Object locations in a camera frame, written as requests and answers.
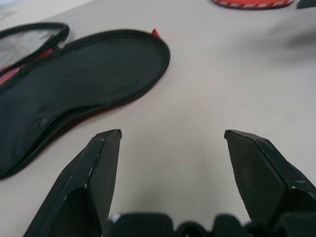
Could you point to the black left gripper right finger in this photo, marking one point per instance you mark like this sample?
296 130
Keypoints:
256 177

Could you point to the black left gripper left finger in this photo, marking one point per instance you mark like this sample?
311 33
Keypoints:
81 187

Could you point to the black zipper case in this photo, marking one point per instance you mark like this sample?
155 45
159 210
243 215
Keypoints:
86 79

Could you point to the red oval object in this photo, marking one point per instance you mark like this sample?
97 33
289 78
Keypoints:
247 3

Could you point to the dark pointed object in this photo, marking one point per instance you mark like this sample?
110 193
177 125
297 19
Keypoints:
307 3

